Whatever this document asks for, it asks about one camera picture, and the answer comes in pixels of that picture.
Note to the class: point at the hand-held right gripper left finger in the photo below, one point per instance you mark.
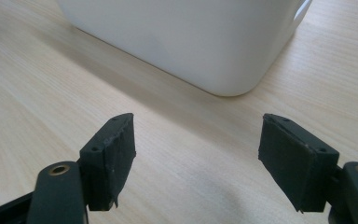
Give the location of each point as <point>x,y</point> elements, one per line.
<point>110,161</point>

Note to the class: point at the white plastic basket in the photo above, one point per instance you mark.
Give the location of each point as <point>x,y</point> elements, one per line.
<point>186,40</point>

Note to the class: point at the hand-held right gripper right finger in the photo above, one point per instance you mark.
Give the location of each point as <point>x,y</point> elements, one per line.
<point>298,165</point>

